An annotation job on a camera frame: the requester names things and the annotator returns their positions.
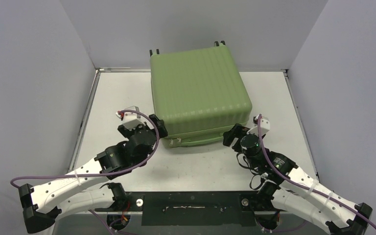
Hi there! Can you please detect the green suitcase with blue lining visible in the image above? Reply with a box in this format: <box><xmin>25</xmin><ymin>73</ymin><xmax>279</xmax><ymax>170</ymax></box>
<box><xmin>150</xmin><ymin>45</ymin><xmax>253</xmax><ymax>148</ymax></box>

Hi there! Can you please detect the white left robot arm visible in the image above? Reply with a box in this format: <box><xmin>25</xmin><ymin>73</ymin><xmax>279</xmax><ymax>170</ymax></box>
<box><xmin>18</xmin><ymin>108</ymin><xmax>168</xmax><ymax>234</ymax></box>

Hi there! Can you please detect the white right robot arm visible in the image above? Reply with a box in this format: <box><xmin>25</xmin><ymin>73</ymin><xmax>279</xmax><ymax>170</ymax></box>
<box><xmin>223</xmin><ymin>123</ymin><xmax>373</xmax><ymax>235</ymax></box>

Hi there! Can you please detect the middle left suitcase wheel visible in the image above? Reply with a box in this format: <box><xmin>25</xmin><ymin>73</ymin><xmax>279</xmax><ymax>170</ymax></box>
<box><xmin>149</xmin><ymin>49</ymin><xmax>160</xmax><ymax>57</ymax></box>

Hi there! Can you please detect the suitcase wheel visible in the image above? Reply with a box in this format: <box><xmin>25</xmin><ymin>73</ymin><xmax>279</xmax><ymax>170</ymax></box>
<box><xmin>149</xmin><ymin>49</ymin><xmax>160</xmax><ymax>57</ymax></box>
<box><xmin>214</xmin><ymin>41</ymin><xmax>226</xmax><ymax>47</ymax></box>

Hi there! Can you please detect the far left suitcase wheel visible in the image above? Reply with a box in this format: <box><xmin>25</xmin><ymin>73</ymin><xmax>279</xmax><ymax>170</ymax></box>
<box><xmin>214</xmin><ymin>41</ymin><xmax>226</xmax><ymax>47</ymax></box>

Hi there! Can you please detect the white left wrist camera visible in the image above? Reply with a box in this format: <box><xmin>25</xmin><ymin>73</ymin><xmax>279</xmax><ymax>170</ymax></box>
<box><xmin>116</xmin><ymin>106</ymin><xmax>144</xmax><ymax>130</ymax></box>

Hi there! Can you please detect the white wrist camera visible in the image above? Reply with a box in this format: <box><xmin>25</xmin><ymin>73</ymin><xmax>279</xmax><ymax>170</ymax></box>
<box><xmin>247</xmin><ymin>116</ymin><xmax>271</xmax><ymax>137</ymax></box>
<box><xmin>116</xmin><ymin>106</ymin><xmax>144</xmax><ymax>130</ymax></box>

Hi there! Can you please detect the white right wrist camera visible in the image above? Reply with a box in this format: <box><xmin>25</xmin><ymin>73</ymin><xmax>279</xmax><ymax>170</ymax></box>
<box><xmin>247</xmin><ymin>116</ymin><xmax>271</xmax><ymax>137</ymax></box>

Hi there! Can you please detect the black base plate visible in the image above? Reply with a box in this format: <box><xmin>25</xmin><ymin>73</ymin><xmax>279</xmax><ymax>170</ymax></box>
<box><xmin>97</xmin><ymin>190</ymin><xmax>276</xmax><ymax>227</ymax></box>

